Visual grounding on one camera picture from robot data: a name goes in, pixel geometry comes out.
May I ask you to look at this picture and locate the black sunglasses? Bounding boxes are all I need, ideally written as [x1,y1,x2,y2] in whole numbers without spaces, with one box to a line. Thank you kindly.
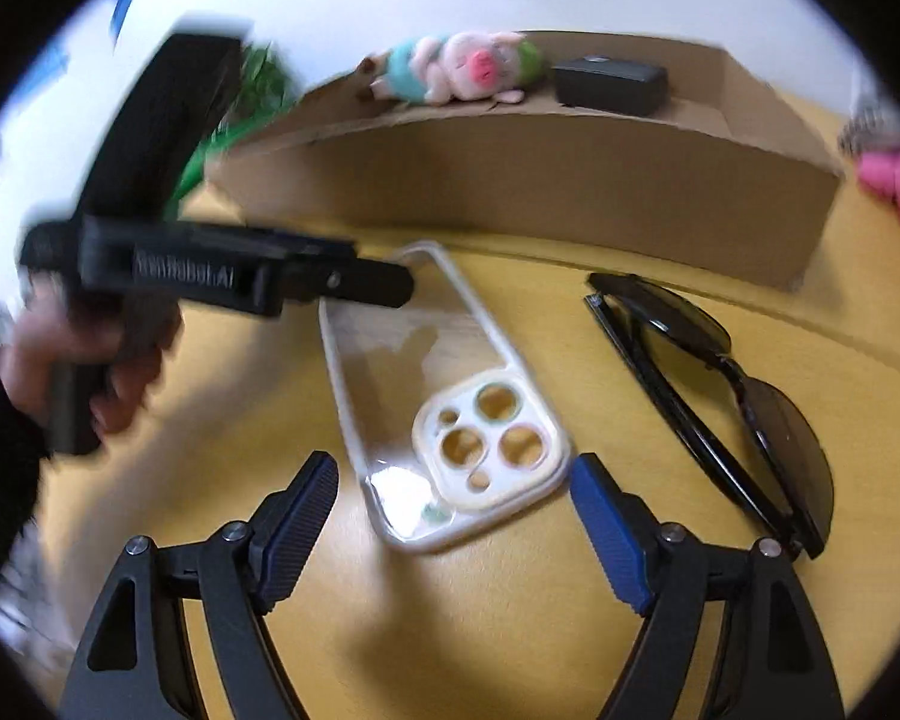
[583,272,835,560]

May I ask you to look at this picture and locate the pink and teal pig plush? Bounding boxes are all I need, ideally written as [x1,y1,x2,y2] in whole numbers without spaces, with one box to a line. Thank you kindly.
[356,30,547,107]

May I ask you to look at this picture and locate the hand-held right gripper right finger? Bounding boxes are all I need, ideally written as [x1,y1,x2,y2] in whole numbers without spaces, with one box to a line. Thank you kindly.
[568,453,847,720]

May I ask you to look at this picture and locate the person's left hand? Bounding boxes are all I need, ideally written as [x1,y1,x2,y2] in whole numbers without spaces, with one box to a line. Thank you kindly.
[0,292,185,436]

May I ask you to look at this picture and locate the person's left forearm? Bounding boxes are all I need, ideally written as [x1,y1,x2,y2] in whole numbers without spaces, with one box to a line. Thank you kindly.
[0,360,53,616]

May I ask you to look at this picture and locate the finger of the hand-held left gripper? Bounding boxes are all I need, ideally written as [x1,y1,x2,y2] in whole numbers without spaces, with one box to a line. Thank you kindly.
[281,253,415,310]

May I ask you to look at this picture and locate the green leafy plant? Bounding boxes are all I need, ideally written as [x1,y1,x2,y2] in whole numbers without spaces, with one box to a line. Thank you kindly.
[169,41,301,203]

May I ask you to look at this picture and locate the small black box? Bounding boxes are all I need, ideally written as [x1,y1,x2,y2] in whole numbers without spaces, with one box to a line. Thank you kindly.
[553,56,670,116]

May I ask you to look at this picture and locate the brown cardboard box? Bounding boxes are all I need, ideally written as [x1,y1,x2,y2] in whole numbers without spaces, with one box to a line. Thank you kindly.
[206,30,845,293]

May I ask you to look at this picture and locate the wooden desktop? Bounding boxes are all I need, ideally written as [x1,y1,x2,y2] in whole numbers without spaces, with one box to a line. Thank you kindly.
[30,82,900,720]

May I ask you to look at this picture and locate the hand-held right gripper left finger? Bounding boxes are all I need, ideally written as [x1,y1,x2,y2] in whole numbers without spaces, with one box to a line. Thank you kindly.
[58,450,340,720]

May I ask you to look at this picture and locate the clear white phone case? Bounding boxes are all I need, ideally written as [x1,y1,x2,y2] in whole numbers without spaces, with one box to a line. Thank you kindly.
[319,240,573,556]

